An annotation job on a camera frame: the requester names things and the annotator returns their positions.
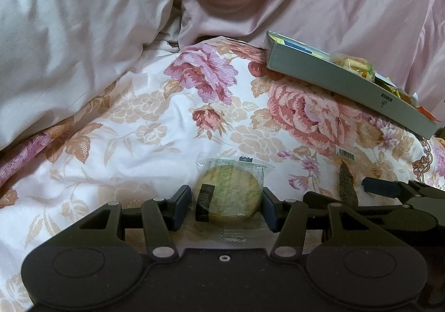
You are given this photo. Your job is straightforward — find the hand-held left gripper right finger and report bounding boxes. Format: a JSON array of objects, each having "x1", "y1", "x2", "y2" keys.
[{"x1": 262, "y1": 187, "x2": 393, "y2": 262}]

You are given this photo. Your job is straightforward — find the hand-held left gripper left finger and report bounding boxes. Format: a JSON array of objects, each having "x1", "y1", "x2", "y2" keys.
[{"x1": 52, "y1": 185, "x2": 192, "y2": 262}]

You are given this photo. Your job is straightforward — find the dark seaweed snack packet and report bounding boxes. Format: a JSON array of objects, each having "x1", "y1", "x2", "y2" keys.
[{"x1": 334, "y1": 145, "x2": 360, "y2": 210}]

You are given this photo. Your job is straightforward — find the floral bedsheet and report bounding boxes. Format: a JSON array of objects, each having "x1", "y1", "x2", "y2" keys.
[{"x1": 0, "y1": 36, "x2": 445, "y2": 312}]

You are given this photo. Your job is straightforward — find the round rice cracker packet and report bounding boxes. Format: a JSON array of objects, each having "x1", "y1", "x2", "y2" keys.
[{"x1": 189, "y1": 156, "x2": 273, "y2": 243}]

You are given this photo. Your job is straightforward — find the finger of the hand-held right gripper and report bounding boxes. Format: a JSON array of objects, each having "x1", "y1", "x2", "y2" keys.
[
  {"x1": 302, "y1": 191, "x2": 438, "y2": 233},
  {"x1": 362, "y1": 176, "x2": 445, "y2": 207}
]

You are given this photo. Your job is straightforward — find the yellow cake packet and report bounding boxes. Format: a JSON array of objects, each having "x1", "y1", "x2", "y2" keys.
[{"x1": 328, "y1": 53, "x2": 378, "y2": 82}]

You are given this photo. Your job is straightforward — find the grey cardboard box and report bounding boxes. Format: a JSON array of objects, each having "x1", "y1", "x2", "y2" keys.
[{"x1": 266, "y1": 31, "x2": 440, "y2": 138}]

